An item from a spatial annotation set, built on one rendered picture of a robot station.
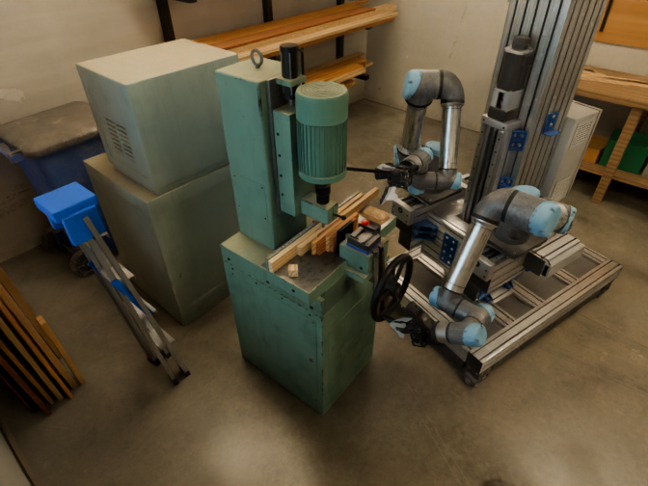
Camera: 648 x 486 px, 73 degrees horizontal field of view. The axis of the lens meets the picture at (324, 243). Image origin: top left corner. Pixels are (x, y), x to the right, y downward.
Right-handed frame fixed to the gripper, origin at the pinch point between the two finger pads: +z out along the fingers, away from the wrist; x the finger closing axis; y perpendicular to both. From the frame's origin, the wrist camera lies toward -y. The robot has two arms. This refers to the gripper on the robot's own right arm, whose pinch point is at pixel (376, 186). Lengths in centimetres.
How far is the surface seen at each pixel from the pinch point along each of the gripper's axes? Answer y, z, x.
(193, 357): -99, 50, 97
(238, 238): -59, 26, 23
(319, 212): -16.7, 15.7, 6.5
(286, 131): -21.6, 19.7, -26.3
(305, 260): -16.7, 28.2, 21.3
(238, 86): -36, 24, -43
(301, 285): -9.1, 39.6, 23.0
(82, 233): -75, 79, -4
